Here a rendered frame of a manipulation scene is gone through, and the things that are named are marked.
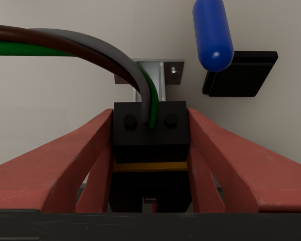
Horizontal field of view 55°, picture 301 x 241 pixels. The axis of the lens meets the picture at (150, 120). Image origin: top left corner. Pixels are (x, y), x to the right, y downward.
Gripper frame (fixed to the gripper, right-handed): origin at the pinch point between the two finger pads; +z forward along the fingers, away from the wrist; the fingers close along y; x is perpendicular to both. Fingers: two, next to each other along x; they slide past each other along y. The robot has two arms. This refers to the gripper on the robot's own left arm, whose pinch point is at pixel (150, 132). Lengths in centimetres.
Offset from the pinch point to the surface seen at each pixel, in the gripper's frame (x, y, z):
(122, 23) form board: -2.6, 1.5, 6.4
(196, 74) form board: 1.5, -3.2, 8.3
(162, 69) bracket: 0.5, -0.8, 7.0
